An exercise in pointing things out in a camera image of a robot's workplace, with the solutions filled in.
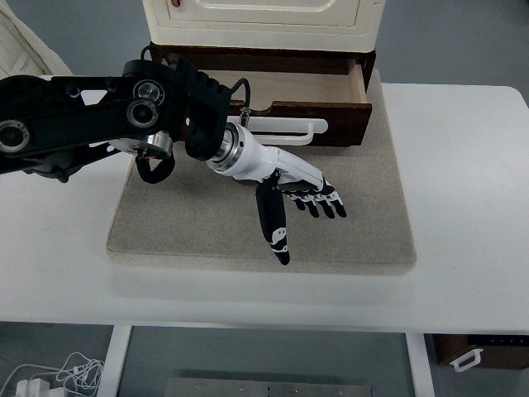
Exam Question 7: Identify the grey metal plate with screws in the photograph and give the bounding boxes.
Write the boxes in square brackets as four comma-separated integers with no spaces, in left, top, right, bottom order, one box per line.
[164,376,375,397]

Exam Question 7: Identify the cream and brown combination cabinet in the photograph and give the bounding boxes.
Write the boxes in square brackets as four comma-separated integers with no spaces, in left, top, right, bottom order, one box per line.
[142,0,388,90]

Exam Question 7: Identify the white power adapter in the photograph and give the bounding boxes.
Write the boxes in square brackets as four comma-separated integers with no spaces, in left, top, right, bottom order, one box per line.
[15,378,50,397]

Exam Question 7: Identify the thin white cable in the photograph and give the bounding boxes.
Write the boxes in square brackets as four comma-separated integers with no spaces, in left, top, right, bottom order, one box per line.
[0,352,107,397]

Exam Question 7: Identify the white box handle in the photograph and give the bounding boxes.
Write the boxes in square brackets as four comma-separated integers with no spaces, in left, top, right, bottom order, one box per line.
[449,348,484,372]

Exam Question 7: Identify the brown wooden box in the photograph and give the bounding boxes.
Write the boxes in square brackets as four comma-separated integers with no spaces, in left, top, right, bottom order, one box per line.
[431,333,529,371]

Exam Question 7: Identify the grey fabric mat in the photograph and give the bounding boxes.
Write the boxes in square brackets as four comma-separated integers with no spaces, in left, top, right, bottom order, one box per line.
[106,68,417,277]

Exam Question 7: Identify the white drawer handle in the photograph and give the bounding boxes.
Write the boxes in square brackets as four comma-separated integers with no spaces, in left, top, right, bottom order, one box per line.
[237,115,330,146]

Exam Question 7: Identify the white table leg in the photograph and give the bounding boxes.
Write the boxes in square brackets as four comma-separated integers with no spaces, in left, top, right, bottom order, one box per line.
[404,332,435,397]
[97,325,133,397]

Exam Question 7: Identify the dark brown wooden drawer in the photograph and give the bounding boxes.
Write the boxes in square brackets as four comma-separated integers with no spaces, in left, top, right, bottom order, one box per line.
[198,57,374,149]

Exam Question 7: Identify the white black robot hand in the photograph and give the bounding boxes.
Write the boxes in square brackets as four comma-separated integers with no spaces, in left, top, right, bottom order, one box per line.
[230,127,348,266]

